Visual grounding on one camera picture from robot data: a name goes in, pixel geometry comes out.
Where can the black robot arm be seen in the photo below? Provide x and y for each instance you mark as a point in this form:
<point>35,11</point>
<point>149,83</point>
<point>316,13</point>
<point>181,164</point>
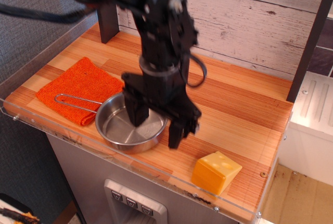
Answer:
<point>167,34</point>

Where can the orange cloth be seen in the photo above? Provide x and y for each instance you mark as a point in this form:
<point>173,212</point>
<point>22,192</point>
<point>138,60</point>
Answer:
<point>77,92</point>

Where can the dark shelf post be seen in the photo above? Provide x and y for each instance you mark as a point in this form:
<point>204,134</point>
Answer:
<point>315,32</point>
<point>108,22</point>

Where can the silver pot with wire handle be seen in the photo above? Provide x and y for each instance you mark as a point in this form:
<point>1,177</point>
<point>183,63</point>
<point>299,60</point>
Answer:
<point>114,125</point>

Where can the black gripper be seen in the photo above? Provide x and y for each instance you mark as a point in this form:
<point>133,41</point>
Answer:
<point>164,91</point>

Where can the yellow toy cheese wedge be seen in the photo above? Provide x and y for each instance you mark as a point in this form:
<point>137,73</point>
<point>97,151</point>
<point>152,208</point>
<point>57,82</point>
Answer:
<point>215,172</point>

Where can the clear acrylic table guard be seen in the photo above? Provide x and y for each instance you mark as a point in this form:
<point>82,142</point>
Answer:
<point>251,60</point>

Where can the orange black object bottom left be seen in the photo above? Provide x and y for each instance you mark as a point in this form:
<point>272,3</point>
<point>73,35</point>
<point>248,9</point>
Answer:
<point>18,217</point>

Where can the dark right shelf post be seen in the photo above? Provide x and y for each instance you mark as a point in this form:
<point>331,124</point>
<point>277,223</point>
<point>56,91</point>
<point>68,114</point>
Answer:
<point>315,32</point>

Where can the silver dispenser panel with buttons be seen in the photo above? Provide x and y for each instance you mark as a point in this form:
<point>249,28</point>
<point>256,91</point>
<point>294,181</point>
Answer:
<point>129,206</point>

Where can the dark left shelf post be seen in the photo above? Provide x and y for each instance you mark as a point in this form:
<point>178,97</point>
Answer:
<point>108,22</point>

